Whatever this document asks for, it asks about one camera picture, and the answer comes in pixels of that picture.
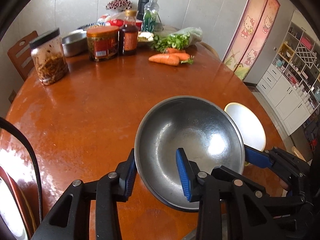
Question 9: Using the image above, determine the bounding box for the yellow white ceramic bowl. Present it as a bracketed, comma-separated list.
[224, 102, 266, 152]

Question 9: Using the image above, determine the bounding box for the stainless steel bowl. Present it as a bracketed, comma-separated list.
[135, 96, 245, 212]

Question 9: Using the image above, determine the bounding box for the person's right hand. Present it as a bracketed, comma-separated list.
[279, 179, 290, 191]

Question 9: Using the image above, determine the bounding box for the white shelving cabinet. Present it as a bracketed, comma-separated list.
[257, 10, 319, 135]

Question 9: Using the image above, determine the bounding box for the wooden chair behind table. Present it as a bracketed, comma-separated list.
[200, 42, 220, 59]

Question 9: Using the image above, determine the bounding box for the rear carrot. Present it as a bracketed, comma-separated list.
[165, 48, 194, 64]

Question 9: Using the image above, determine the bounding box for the carrot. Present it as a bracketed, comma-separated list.
[149, 54, 180, 66]
[165, 48, 194, 64]

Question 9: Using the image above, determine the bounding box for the front carrot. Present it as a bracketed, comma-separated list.
[149, 54, 180, 66]

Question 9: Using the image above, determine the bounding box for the Hello Kitty folding screen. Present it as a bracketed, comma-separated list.
[223, 0, 280, 80]

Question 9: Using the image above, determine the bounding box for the bag of green vegetables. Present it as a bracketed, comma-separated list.
[151, 27, 203, 53]

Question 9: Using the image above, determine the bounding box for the glass jar black lid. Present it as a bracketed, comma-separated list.
[29, 28, 69, 86]

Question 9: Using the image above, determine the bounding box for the brown slatted wooden chair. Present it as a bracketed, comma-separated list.
[7, 31, 38, 81]

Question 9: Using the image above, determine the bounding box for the steel basin on table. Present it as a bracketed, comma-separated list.
[62, 29, 88, 57]

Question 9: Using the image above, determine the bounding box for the red lid sauce jar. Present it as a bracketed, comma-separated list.
[86, 26, 119, 62]

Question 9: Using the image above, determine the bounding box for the dark soy sauce bottle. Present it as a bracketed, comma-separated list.
[118, 10, 139, 55]

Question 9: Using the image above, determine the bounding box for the clear plastic bottle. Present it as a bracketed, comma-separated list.
[142, 0, 159, 33]

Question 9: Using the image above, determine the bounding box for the red snack package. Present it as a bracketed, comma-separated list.
[97, 13, 143, 30]

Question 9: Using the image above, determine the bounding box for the black thermos flask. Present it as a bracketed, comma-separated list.
[137, 0, 149, 21]

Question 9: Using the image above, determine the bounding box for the black cable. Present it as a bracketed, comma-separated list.
[0, 116, 43, 224]

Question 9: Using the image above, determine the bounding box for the lower wall socket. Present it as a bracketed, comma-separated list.
[8, 90, 17, 103]

